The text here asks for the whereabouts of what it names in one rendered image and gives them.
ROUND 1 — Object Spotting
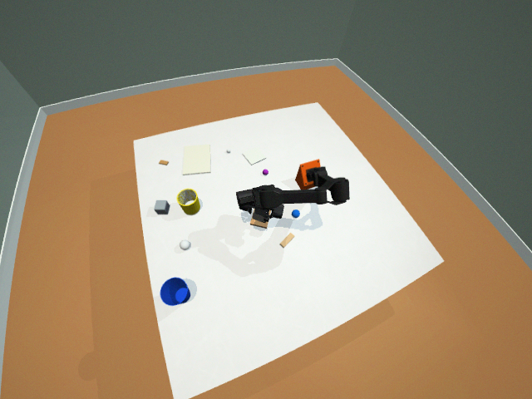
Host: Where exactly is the yellow open cylinder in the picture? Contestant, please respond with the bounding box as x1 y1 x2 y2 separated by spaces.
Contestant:
176 189 200 216

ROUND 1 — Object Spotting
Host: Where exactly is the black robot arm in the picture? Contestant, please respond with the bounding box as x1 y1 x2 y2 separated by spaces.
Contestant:
236 166 350 223

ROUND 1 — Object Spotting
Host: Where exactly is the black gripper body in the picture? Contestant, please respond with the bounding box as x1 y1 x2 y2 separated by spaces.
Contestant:
239 204 284 219

